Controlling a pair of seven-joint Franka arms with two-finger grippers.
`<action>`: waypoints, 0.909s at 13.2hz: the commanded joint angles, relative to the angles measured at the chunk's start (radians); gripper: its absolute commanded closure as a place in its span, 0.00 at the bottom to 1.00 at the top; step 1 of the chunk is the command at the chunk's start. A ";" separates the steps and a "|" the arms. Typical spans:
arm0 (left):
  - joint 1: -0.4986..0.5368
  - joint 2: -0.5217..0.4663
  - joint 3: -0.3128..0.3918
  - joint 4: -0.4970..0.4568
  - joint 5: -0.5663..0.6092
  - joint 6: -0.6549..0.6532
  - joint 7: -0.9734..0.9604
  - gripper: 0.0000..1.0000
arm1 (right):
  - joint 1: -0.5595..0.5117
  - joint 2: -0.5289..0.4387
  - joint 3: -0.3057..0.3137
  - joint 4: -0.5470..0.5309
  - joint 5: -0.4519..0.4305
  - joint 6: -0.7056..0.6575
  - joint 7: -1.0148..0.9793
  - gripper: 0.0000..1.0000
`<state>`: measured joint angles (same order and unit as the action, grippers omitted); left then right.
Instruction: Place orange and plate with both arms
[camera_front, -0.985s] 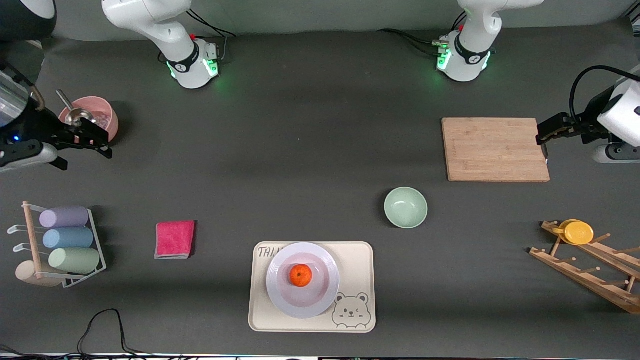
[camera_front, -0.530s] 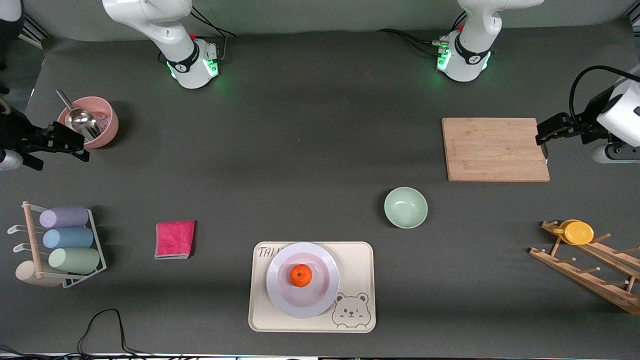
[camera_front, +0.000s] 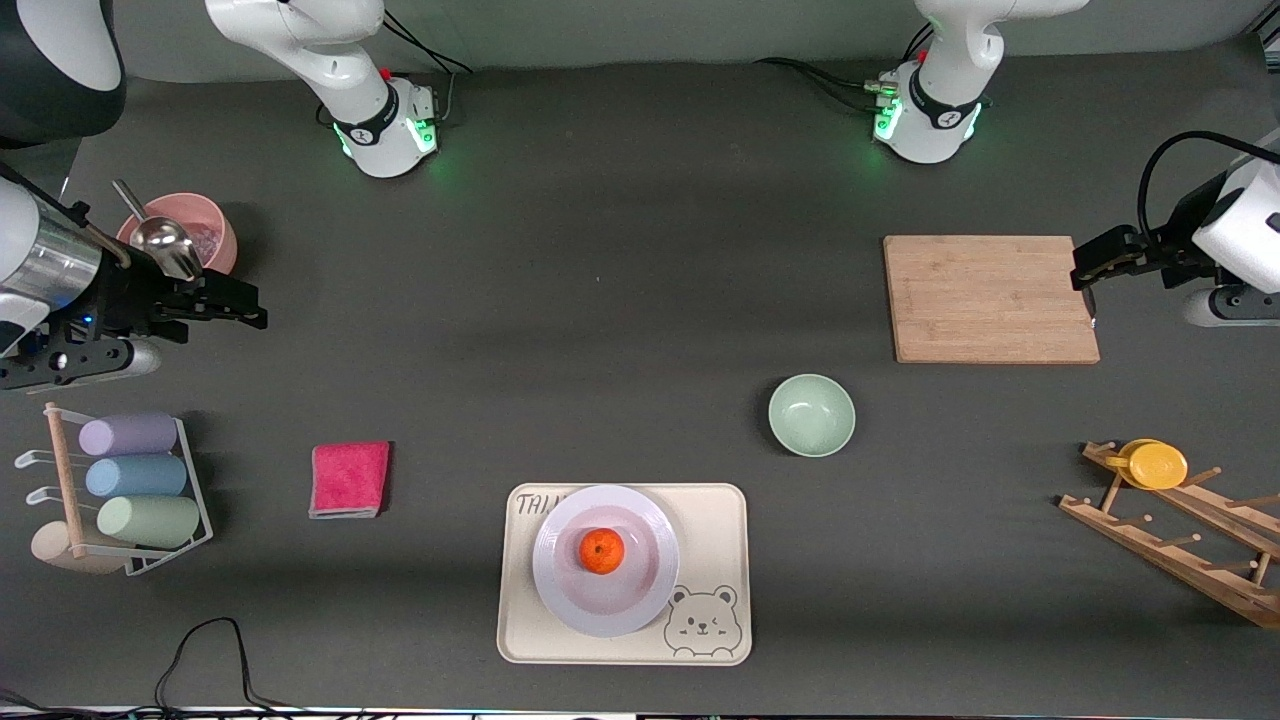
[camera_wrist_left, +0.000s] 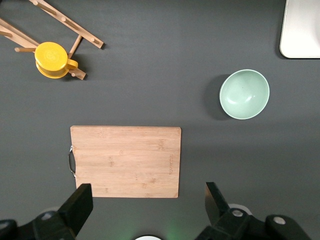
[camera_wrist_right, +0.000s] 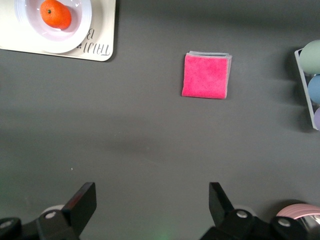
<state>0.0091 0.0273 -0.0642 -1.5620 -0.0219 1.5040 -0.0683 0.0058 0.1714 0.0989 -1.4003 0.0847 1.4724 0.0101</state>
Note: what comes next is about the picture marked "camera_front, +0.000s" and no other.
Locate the beige cup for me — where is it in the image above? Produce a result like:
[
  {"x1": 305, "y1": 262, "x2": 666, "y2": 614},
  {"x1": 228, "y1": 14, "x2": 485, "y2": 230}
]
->
[{"x1": 30, "y1": 520, "x2": 131, "y2": 576}]

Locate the pale purple cup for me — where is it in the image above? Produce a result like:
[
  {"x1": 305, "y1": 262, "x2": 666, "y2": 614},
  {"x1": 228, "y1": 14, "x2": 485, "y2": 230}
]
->
[{"x1": 78, "y1": 414, "x2": 179, "y2": 458}]

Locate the pale green cup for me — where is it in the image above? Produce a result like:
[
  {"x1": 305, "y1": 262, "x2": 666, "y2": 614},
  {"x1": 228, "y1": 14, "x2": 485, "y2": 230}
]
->
[{"x1": 96, "y1": 495, "x2": 201, "y2": 549}]

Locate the pink folded cloth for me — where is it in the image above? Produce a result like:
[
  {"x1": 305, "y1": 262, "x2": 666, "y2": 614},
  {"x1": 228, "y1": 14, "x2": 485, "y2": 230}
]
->
[{"x1": 308, "y1": 441, "x2": 392, "y2": 520}]

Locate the wooden peg dish rack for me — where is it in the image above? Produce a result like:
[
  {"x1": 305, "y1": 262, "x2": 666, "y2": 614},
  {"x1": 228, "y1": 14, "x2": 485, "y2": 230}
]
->
[{"x1": 1058, "y1": 440, "x2": 1280, "y2": 630}]

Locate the white wire cup rack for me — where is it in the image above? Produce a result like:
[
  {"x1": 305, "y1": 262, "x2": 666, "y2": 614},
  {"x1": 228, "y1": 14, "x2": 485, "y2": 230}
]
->
[{"x1": 14, "y1": 405, "x2": 214, "y2": 578}]

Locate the black arm base cable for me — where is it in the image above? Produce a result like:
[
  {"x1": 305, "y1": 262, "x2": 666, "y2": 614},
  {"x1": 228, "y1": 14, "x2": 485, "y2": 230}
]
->
[
  {"x1": 755, "y1": 57, "x2": 896, "y2": 113},
  {"x1": 380, "y1": 10, "x2": 473, "y2": 126}
]

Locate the black cable on table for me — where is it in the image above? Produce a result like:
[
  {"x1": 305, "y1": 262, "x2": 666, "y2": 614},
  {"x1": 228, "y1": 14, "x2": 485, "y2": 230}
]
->
[{"x1": 150, "y1": 617, "x2": 331, "y2": 716}]

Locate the cream tray with bear print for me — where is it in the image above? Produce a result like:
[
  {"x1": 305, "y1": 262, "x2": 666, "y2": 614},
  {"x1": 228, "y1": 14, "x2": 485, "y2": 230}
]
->
[{"x1": 497, "y1": 483, "x2": 753, "y2": 667}]

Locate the white round plate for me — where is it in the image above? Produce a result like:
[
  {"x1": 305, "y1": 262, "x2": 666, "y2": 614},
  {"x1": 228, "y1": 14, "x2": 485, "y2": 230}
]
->
[{"x1": 531, "y1": 484, "x2": 681, "y2": 639}]

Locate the black right arm base cable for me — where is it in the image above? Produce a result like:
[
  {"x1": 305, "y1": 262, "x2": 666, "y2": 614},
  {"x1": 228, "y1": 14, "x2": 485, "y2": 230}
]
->
[{"x1": 380, "y1": 10, "x2": 473, "y2": 126}]

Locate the pale green bowl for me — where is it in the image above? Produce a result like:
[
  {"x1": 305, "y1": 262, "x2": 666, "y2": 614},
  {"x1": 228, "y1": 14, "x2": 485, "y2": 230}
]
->
[{"x1": 768, "y1": 373, "x2": 857, "y2": 459}]

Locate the pink bowl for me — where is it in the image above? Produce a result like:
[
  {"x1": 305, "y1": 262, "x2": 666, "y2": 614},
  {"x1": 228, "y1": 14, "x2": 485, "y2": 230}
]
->
[{"x1": 117, "y1": 192, "x2": 239, "y2": 276}]

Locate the pale blue cup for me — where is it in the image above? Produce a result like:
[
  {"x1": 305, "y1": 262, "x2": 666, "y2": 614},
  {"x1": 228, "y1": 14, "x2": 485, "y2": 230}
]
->
[{"x1": 85, "y1": 455, "x2": 189, "y2": 499}]

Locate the orange fruit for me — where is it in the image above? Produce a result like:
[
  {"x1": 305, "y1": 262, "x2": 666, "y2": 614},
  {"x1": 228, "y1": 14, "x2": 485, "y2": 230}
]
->
[{"x1": 579, "y1": 528, "x2": 626, "y2": 576}]

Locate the wooden rod of cup rack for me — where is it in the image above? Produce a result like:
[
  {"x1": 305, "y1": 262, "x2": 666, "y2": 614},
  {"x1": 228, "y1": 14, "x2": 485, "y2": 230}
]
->
[{"x1": 44, "y1": 402, "x2": 87, "y2": 559}]

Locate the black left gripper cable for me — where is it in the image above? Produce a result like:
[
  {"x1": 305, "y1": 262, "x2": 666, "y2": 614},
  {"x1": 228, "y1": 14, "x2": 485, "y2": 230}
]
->
[{"x1": 1137, "y1": 130, "x2": 1280, "y2": 243}]

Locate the metal scoop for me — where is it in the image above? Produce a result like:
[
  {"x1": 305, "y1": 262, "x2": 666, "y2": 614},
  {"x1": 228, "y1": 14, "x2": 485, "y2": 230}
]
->
[{"x1": 110, "y1": 178, "x2": 206, "y2": 283}]

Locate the wooden cutting board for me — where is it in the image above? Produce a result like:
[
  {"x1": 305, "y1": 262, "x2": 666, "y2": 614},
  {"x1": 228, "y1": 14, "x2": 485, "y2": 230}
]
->
[{"x1": 883, "y1": 235, "x2": 1101, "y2": 365}]

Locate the yellow cup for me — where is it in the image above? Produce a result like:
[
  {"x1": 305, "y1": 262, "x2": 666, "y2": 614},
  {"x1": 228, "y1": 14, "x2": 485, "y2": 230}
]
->
[{"x1": 1105, "y1": 438, "x2": 1190, "y2": 491}]

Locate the black left arm base cable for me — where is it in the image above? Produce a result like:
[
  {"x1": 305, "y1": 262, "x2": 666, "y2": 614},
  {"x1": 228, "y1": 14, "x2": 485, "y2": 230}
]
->
[{"x1": 755, "y1": 57, "x2": 896, "y2": 113}]

